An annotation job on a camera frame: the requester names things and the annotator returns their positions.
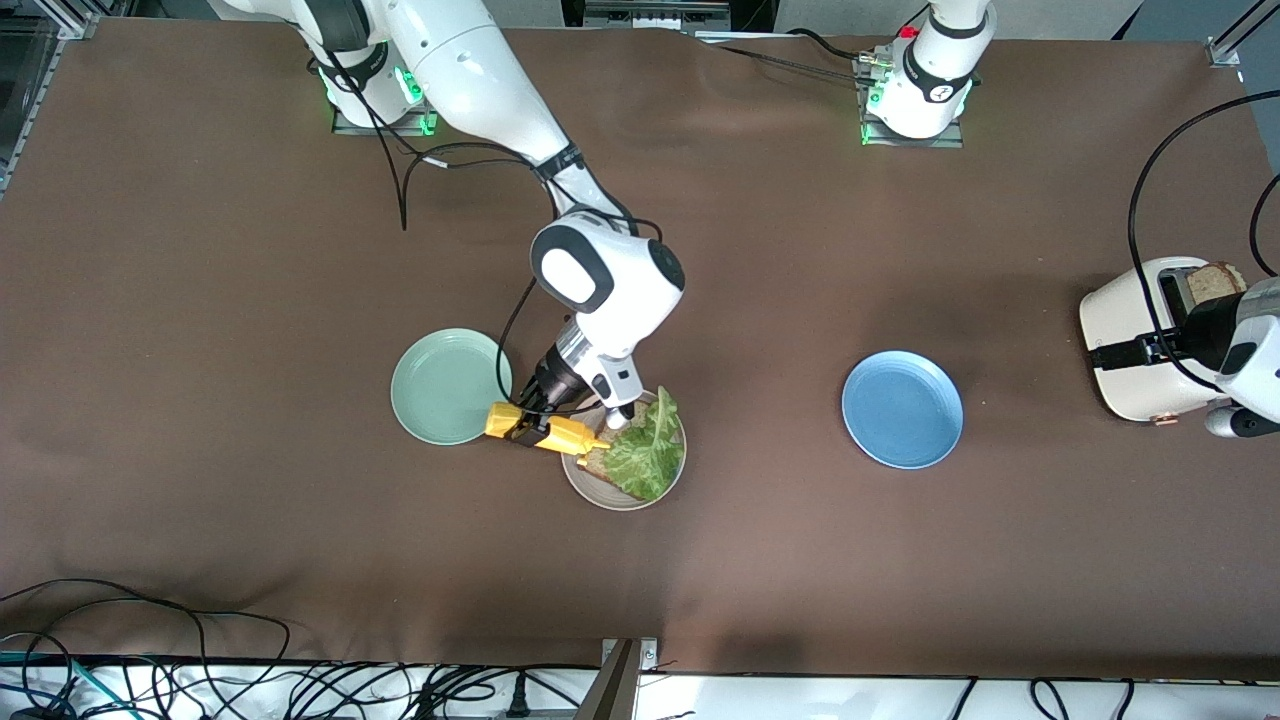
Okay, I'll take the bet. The yellow mustard squeeze bottle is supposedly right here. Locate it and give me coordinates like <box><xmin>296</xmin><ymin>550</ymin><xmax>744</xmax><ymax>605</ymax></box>
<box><xmin>485</xmin><ymin>402</ymin><xmax>611</xmax><ymax>456</ymax></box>

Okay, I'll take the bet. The green lettuce leaf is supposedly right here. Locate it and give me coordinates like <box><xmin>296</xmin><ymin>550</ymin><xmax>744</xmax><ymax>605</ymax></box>
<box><xmin>603</xmin><ymin>387</ymin><xmax>685</xmax><ymax>503</ymax></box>

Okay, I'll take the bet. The beige plate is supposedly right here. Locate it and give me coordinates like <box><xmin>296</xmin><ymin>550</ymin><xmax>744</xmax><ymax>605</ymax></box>
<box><xmin>561</xmin><ymin>387</ymin><xmax>688</xmax><ymax>512</ymax></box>

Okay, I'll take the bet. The mint green plate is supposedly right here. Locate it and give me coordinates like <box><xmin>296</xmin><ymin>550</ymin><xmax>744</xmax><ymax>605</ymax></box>
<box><xmin>390</xmin><ymin>328</ymin><xmax>513</xmax><ymax>446</ymax></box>

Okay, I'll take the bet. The blue plate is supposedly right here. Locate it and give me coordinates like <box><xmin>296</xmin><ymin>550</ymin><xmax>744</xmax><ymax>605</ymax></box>
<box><xmin>841</xmin><ymin>350</ymin><xmax>965</xmax><ymax>470</ymax></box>

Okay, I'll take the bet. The white toaster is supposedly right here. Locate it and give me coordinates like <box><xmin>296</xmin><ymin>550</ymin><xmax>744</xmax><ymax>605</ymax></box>
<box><xmin>1078</xmin><ymin>256</ymin><xmax>1251</xmax><ymax>426</ymax></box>

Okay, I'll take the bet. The brown table cloth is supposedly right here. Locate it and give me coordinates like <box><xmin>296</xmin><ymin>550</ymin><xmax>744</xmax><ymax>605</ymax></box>
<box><xmin>0</xmin><ymin>18</ymin><xmax>1280</xmax><ymax>681</ymax></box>

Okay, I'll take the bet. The black equipment rack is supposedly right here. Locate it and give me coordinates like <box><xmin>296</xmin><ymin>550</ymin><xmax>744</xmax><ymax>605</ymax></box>
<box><xmin>560</xmin><ymin>0</ymin><xmax>781</xmax><ymax>36</ymax></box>

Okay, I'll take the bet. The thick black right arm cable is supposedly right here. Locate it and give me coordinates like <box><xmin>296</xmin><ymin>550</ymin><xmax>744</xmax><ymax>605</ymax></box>
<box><xmin>496</xmin><ymin>213</ymin><xmax>663</xmax><ymax>416</ymax></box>

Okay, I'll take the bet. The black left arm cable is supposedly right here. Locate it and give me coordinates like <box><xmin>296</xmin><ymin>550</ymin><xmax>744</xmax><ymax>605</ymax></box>
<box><xmin>1127</xmin><ymin>90</ymin><xmax>1280</xmax><ymax>397</ymax></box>

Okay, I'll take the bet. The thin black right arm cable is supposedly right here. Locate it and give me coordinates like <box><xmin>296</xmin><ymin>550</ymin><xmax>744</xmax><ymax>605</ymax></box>
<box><xmin>315</xmin><ymin>45</ymin><xmax>561</xmax><ymax>233</ymax></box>

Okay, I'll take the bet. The grey metal camera post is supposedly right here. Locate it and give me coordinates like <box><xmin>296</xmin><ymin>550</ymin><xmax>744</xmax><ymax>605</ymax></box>
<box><xmin>585</xmin><ymin>637</ymin><xmax>659</xmax><ymax>720</ymax></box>

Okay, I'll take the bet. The aluminium corner bracket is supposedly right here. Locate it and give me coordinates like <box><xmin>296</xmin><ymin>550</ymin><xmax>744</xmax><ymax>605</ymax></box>
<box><xmin>1207</xmin><ymin>0</ymin><xmax>1280</xmax><ymax>69</ymax></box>

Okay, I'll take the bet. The black cable to arm base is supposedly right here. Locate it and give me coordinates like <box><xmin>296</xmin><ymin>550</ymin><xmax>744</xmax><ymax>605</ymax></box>
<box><xmin>690</xmin><ymin>28</ymin><xmax>881</xmax><ymax>81</ymax></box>

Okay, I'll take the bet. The teal floor cable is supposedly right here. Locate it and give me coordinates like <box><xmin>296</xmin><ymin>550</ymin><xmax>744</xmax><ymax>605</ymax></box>
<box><xmin>0</xmin><ymin>650</ymin><xmax>141</xmax><ymax>720</ymax></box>

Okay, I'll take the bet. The aluminium frame rail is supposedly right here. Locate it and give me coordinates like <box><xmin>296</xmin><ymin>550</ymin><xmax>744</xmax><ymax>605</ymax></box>
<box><xmin>0</xmin><ymin>0</ymin><xmax>101</xmax><ymax>201</ymax></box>

